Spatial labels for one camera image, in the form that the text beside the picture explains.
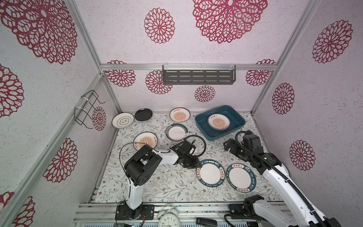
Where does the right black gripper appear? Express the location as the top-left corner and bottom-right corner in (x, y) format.
(223, 138), (251, 163)

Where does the white plate green red rim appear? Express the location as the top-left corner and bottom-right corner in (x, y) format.
(165, 124), (189, 142)

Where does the large orange sunburst plate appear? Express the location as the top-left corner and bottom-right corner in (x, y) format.
(208, 113), (230, 131)

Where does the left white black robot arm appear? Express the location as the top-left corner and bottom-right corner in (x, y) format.
(124, 140), (202, 211)

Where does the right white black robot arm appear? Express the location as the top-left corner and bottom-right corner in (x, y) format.
(223, 131), (340, 227)

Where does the teal plastic bin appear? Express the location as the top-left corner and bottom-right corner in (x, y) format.
(195, 105), (246, 141)

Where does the small orange sunburst plate back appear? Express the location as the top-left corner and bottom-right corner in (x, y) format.
(169, 107), (191, 123)

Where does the small black plate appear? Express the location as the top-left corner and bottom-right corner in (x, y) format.
(134, 108), (153, 121)

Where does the white alarm clock centre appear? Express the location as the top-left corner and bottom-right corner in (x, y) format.
(157, 208), (181, 227)

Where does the white plate brown flower outline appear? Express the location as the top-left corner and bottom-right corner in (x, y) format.
(112, 113), (135, 129)

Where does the black remote device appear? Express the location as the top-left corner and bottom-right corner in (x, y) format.
(196, 217), (217, 227)

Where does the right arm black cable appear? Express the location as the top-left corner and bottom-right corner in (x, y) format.
(234, 130), (327, 227)

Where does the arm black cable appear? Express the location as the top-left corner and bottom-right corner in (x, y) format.
(234, 130), (327, 227)
(119, 141), (142, 179)

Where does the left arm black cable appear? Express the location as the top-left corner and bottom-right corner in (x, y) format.
(119, 141), (142, 179)

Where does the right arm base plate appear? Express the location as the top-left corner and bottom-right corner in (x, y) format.
(228, 203), (251, 216)

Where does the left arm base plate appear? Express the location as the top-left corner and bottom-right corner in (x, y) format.
(115, 201), (155, 221)

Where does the grey wall shelf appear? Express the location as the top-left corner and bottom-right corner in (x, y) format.
(162, 65), (236, 85)

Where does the black wire wall rack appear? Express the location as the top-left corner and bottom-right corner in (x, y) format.
(73, 90), (105, 129)

